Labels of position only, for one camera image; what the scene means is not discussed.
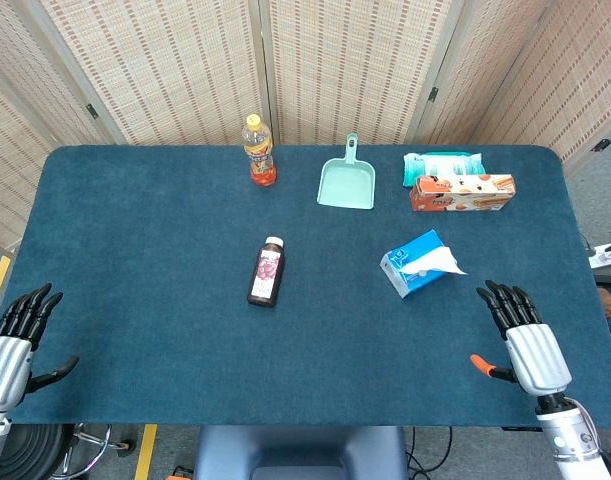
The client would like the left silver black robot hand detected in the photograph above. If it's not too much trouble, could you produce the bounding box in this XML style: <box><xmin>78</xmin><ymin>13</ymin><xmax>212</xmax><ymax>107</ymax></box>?
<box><xmin>0</xmin><ymin>283</ymin><xmax>80</xmax><ymax>414</ymax></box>

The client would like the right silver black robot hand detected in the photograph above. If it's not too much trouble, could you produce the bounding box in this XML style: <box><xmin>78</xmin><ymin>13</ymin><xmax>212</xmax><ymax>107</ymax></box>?
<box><xmin>470</xmin><ymin>279</ymin><xmax>573</xmax><ymax>396</ymax></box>

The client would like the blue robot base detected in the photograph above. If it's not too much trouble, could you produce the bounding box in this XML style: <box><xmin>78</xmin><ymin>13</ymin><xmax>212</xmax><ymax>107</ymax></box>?
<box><xmin>192</xmin><ymin>425</ymin><xmax>409</xmax><ymax>480</ymax></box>

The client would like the blue tissue pack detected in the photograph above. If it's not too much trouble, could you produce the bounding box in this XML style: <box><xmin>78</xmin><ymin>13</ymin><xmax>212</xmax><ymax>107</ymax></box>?
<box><xmin>379</xmin><ymin>229</ymin><xmax>468</xmax><ymax>300</ymax></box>

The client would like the chrome stool base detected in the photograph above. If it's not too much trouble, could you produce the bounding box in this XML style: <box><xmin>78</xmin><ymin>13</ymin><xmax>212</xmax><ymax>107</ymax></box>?
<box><xmin>59</xmin><ymin>423</ymin><xmax>136</xmax><ymax>480</ymax></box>

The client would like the white power strip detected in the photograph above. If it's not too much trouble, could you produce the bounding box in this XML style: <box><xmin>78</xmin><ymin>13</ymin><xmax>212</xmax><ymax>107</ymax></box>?
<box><xmin>587</xmin><ymin>240</ymin><xmax>611</xmax><ymax>270</ymax></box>

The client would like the orange biscuit box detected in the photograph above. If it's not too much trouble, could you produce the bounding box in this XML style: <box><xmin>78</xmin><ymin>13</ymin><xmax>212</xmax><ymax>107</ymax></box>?
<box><xmin>409</xmin><ymin>173</ymin><xmax>517</xmax><ymax>213</ymax></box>

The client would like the green wet wipes pack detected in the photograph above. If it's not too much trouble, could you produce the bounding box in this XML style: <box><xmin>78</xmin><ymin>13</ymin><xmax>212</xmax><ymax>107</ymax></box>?
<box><xmin>402</xmin><ymin>151</ymin><xmax>487</xmax><ymax>189</ymax></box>

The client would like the blue felt table mat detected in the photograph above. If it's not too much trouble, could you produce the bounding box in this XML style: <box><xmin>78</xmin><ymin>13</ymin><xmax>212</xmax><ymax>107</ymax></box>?
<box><xmin>0</xmin><ymin>144</ymin><xmax>611</xmax><ymax>429</ymax></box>

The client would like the mint green dustpan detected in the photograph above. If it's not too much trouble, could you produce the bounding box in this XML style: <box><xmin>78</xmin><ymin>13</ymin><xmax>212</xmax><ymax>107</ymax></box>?
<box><xmin>316</xmin><ymin>132</ymin><xmax>377</xmax><ymax>211</ymax></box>

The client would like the dark purple juice bottle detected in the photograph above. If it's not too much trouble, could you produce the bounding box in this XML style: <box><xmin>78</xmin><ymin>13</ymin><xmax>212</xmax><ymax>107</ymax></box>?
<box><xmin>246</xmin><ymin>236</ymin><xmax>286</xmax><ymax>308</ymax></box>

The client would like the orange drink bottle yellow cap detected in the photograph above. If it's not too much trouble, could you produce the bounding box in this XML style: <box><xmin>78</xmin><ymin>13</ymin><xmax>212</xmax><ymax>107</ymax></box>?
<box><xmin>241</xmin><ymin>113</ymin><xmax>278</xmax><ymax>188</ymax></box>

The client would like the woven folding screen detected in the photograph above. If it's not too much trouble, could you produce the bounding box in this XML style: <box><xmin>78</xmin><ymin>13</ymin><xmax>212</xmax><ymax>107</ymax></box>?
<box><xmin>0</xmin><ymin>0</ymin><xmax>611</xmax><ymax>251</ymax></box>

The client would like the black cable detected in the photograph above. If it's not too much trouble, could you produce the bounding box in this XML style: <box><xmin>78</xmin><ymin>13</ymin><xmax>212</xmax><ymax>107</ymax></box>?
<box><xmin>403</xmin><ymin>425</ymin><xmax>454</xmax><ymax>480</ymax></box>

